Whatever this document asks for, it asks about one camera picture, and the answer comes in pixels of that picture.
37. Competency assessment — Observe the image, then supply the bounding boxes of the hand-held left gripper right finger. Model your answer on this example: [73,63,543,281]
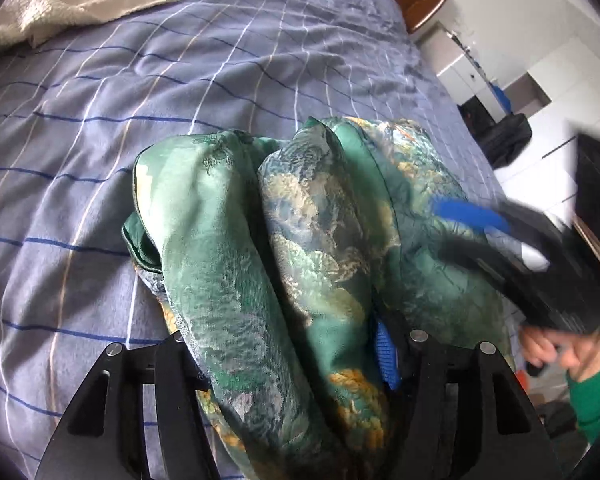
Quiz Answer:
[374,321,563,480]

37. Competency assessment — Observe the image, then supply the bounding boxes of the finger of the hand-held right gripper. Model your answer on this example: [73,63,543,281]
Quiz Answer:
[430,196,513,236]
[437,240,528,303]

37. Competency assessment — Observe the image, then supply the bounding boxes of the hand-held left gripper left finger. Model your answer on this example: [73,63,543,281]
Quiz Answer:
[35,332,216,480]

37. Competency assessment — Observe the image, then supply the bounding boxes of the green patterned large garment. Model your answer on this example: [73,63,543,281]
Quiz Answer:
[121,115,518,480]

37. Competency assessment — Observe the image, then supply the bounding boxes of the person's right forearm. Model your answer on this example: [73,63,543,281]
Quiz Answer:
[565,337,600,445]

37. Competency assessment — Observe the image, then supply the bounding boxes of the person's right hand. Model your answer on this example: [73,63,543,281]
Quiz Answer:
[522,327,581,377]

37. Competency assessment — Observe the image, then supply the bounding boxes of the black bag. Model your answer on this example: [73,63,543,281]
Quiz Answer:
[480,112,533,170]

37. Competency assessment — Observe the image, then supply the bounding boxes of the blue item on desk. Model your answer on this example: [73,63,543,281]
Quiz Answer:
[490,85,512,117]

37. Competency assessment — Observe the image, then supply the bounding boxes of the white cabinet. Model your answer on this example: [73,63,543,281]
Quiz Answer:
[437,52,511,121]

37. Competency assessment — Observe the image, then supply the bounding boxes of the bed with blue checked sheet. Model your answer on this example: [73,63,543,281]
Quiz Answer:
[0,0,511,480]

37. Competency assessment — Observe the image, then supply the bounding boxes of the cream fleece blanket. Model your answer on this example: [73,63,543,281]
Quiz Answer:
[0,0,183,73]

